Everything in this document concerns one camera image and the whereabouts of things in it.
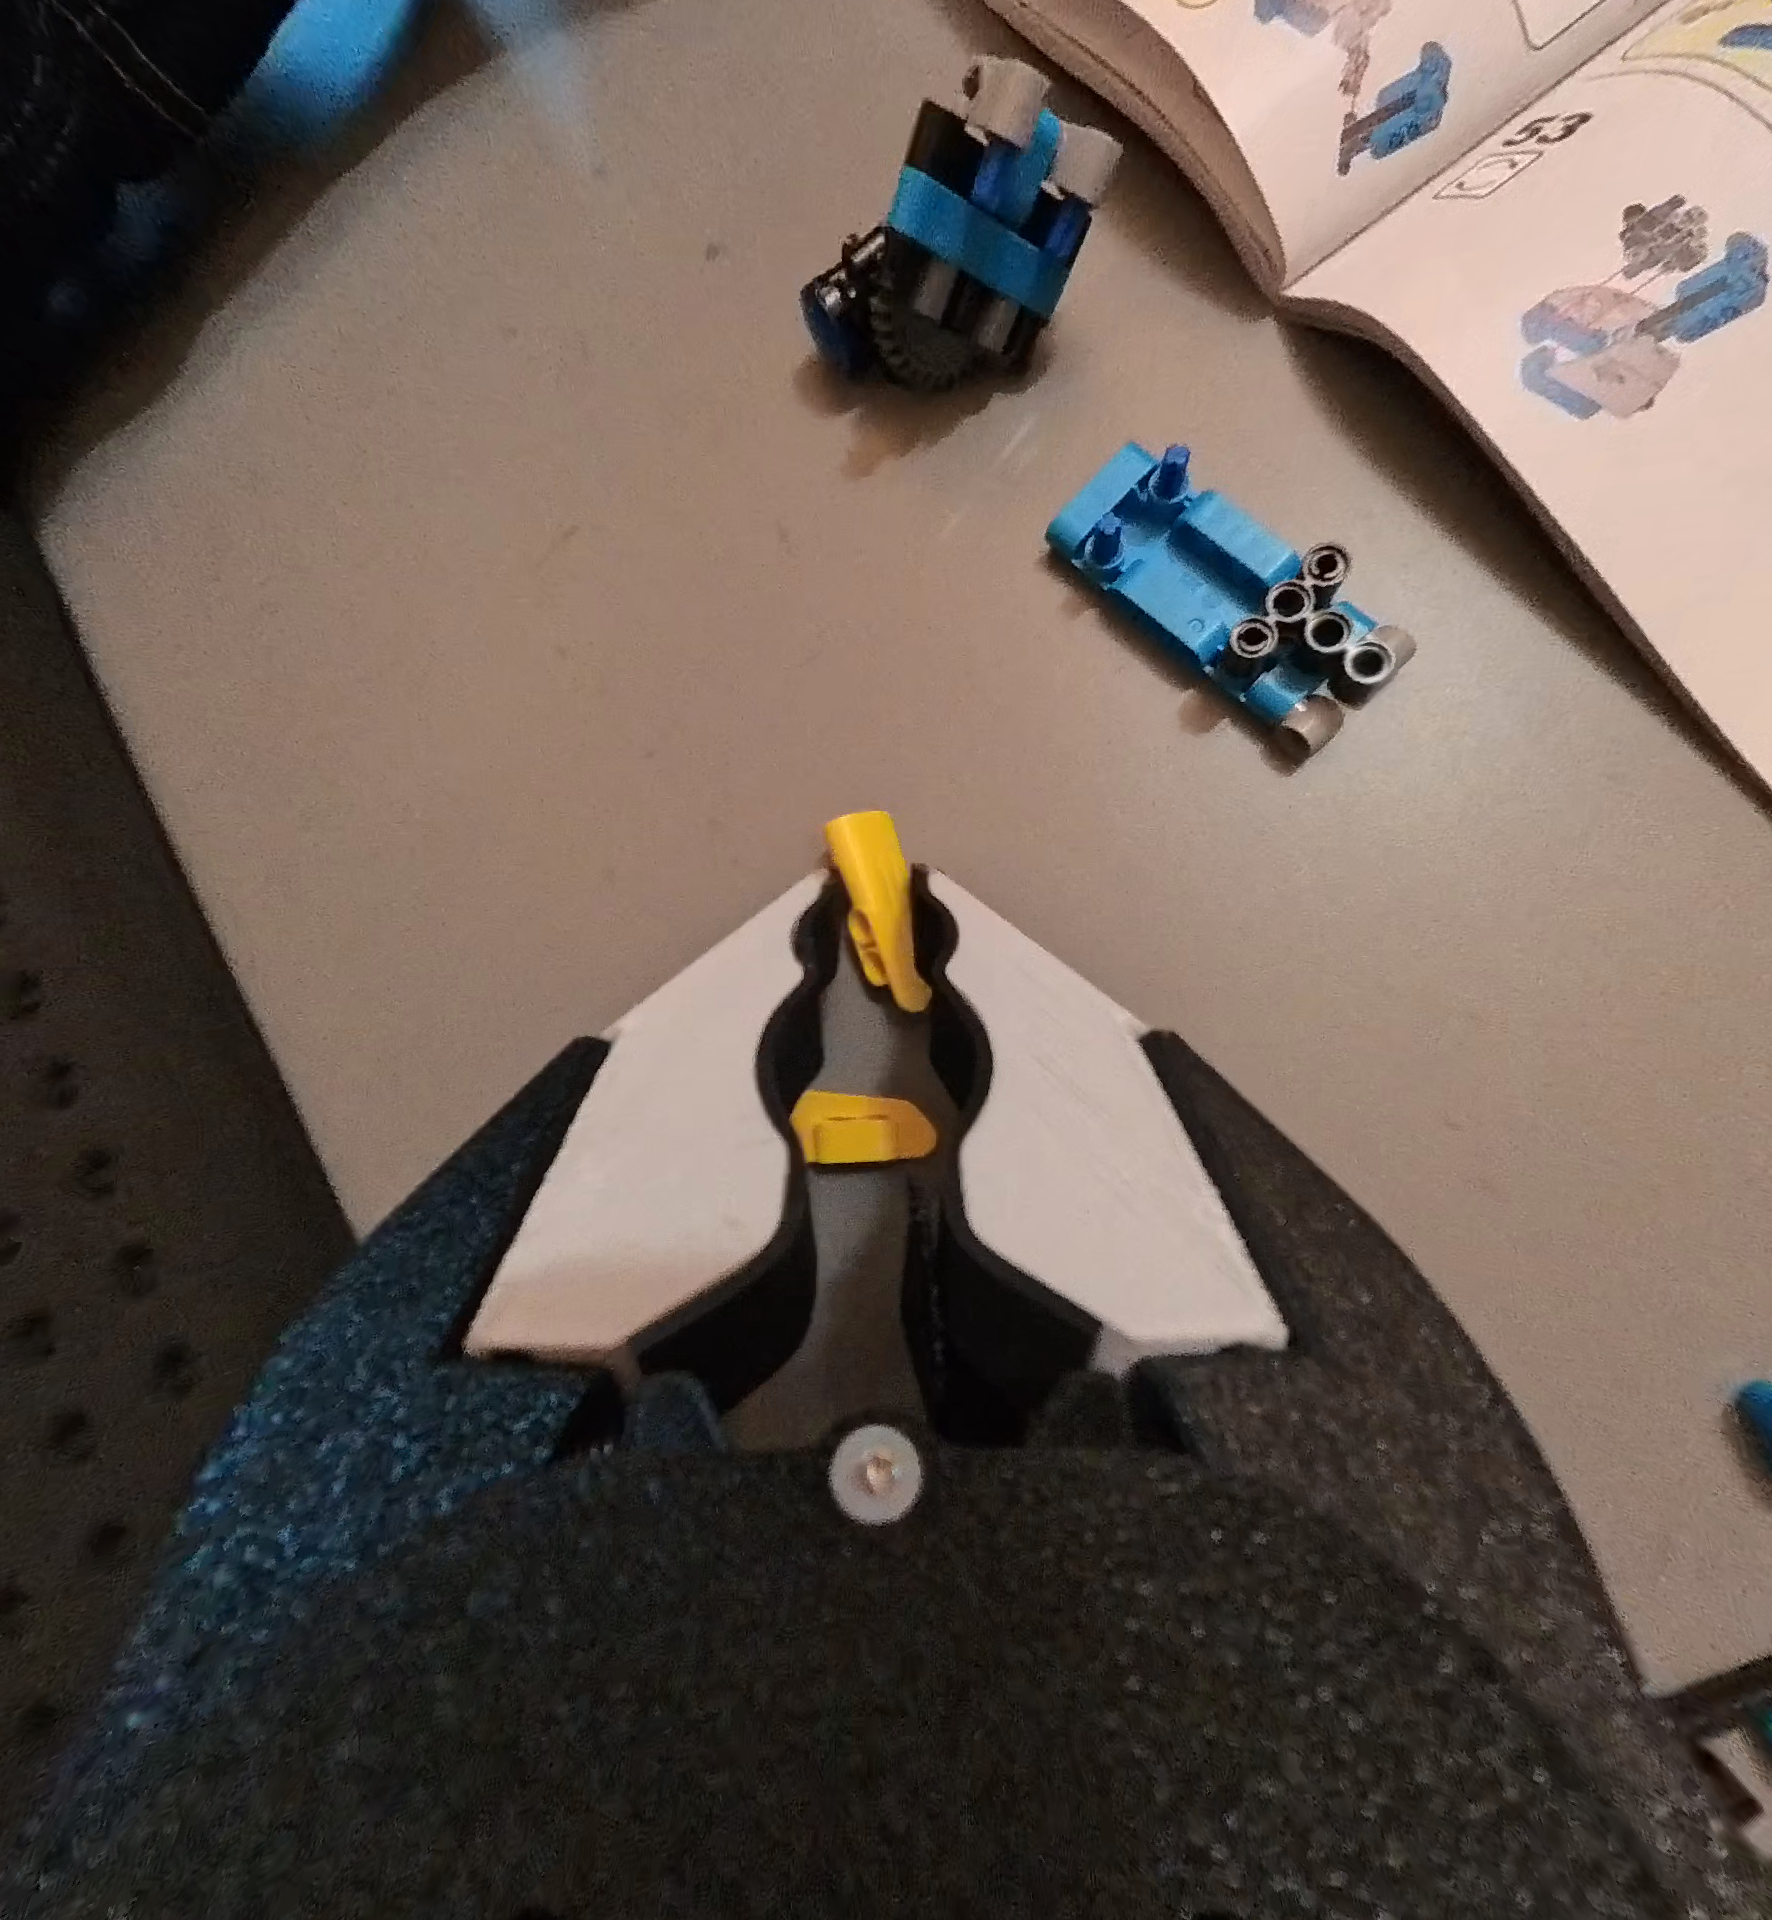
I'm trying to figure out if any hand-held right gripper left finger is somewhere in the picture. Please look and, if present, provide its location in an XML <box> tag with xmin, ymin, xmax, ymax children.
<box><xmin>463</xmin><ymin>874</ymin><xmax>838</xmax><ymax>1414</ymax></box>

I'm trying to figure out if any blue beam brick assembly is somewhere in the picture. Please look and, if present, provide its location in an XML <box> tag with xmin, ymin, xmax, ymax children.
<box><xmin>1043</xmin><ymin>438</ymin><xmax>1422</xmax><ymax>759</ymax></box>

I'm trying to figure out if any small black blue gear assembly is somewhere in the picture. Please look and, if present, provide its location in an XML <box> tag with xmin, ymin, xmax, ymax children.
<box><xmin>801</xmin><ymin>56</ymin><xmax>1126</xmax><ymax>399</ymax></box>

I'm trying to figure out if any long black axle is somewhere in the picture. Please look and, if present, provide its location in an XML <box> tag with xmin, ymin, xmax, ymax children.
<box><xmin>1651</xmin><ymin>1634</ymin><xmax>1772</xmax><ymax>1725</ymax></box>

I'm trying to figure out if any instruction booklet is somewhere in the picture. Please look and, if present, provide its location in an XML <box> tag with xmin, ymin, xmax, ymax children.
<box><xmin>985</xmin><ymin>0</ymin><xmax>1772</xmax><ymax>880</ymax></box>

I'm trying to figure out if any grey desk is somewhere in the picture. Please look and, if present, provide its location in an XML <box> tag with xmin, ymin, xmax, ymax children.
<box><xmin>22</xmin><ymin>0</ymin><xmax>1772</xmax><ymax>1742</ymax></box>

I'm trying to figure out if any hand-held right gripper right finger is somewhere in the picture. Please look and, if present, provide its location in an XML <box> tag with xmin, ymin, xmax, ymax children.
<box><xmin>905</xmin><ymin>866</ymin><xmax>1290</xmax><ymax>1445</ymax></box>

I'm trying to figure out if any yellow curved panel brick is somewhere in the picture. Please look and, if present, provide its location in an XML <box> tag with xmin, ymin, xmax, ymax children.
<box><xmin>792</xmin><ymin>1092</ymin><xmax>938</xmax><ymax>1168</ymax></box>
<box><xmin>821</xmin><ymin>814</ymin><xmax>933</xmax><ymax>1009</ymax></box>

